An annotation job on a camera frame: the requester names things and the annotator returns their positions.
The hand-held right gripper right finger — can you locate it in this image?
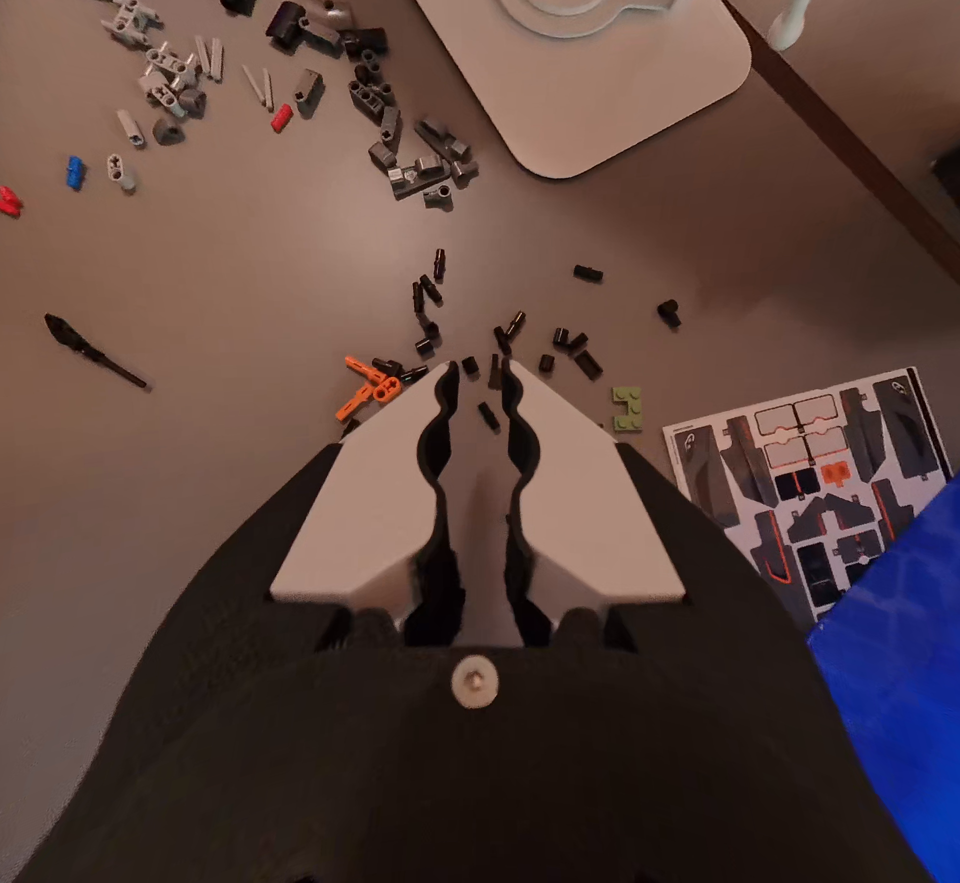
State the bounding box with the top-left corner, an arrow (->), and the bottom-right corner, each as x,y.
501,358 -> 688,631

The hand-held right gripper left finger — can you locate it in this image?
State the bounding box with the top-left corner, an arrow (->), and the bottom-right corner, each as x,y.
268,360 -> 462,628

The pile of black lego pins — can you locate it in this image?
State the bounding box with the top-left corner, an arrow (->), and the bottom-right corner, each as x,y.
371,247 -> 684,436

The black lego spike piece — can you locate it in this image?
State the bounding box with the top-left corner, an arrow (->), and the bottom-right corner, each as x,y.
42,312 -> 152,391

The pile of dark lego connectors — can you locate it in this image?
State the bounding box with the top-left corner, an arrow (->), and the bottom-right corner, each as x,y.
219,0 -> 481,214

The green lego plate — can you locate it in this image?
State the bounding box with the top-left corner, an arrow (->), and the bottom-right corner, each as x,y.
610,385 -> 645,435

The lego sticker sheet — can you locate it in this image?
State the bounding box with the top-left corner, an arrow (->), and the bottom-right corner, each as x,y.
661,365 -> 955,635

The blue storage bin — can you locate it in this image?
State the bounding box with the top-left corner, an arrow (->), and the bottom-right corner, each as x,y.
806,476 -> 960,883

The white stand with base plate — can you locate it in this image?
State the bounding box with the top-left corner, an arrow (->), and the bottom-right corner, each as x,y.
366,0 -> 753,181

